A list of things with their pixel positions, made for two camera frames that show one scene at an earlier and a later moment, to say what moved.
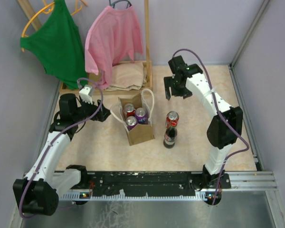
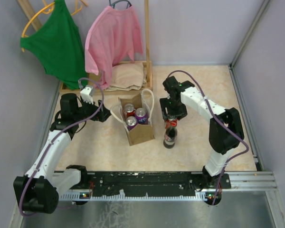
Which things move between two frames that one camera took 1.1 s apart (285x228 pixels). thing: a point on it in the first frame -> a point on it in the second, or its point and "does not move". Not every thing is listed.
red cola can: (129, 109) does not move
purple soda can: (141, 116) does not move
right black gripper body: (179, 90) -> (173, 108)
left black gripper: (102, 115) does not move
